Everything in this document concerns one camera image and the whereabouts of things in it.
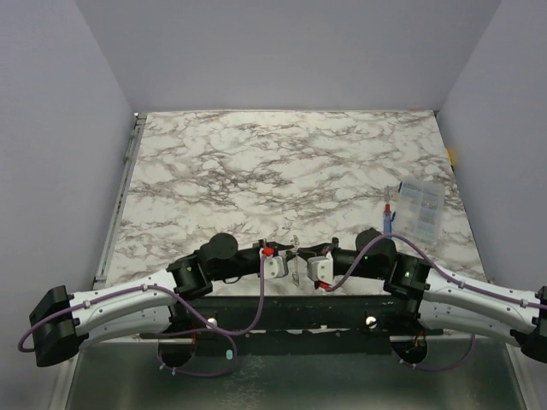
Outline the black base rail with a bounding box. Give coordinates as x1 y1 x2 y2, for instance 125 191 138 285
140 292 445 355

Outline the clear plastic organizer box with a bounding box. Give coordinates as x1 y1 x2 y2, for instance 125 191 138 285
392 177 444 244

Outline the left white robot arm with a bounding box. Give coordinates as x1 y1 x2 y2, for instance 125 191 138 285
18 233 296 367

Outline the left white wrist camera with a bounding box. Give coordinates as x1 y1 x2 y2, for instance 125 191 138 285
263 255 288 280

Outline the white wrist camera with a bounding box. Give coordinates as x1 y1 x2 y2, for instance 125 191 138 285
263 255 288 280
307 255 334 285

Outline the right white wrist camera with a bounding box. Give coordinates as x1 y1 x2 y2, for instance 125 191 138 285
307 255 334 285

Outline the left aluminium frame rail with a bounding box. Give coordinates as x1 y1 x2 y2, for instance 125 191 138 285
92 113 148 290

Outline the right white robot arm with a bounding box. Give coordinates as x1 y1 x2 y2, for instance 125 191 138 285
297 229 546 362

